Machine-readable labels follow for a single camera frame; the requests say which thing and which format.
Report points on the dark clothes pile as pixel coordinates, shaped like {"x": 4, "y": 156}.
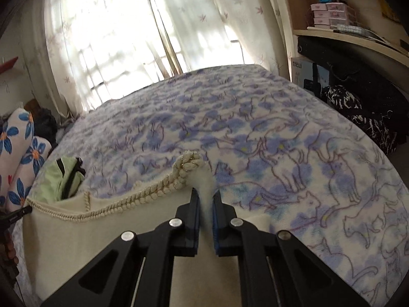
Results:
{"x": 44, "y": 124}

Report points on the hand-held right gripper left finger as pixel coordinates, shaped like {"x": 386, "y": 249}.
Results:
{"x": 193, "y": 217}

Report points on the white cardboard box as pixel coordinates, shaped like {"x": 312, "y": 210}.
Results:
{"x": 298, "y": 73}

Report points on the sheer floral curtain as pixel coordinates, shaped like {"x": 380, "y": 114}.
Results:
{"x": 217, "y": 6}
{"x": 96, "y": 22}

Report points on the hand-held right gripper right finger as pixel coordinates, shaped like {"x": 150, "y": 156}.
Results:
{"x": 216, "y": 224}

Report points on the light wooden shelf unit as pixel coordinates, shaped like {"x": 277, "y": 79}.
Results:
{"x": 297, "y": 6}

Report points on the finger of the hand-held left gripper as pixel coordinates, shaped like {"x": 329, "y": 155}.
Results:
{"x": 16, "y": 216}

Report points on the blue flower patterned pillows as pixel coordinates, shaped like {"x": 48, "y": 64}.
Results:
{"x": 19, "y": 153}

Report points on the cream knit cardigan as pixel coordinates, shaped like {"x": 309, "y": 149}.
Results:
{"x": 80, "y": 246}

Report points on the pink mini drawer organizer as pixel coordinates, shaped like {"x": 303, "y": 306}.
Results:
{"x": 322, "y": 14}

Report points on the light green garment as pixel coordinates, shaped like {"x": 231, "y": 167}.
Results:
{"x": 54, "y": 179}

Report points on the yellow cloth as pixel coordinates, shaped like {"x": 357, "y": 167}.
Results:
{"x": 391, "y": 16}

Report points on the red wall shelf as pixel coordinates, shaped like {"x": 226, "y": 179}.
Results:
{"x": 8, "y": 65}

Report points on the stack of papers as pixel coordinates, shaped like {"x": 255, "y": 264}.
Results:
{"x": 361, "y": 32}

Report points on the purple cat-print blanket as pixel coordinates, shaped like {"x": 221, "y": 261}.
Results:
{"x": 255, "y": 118}

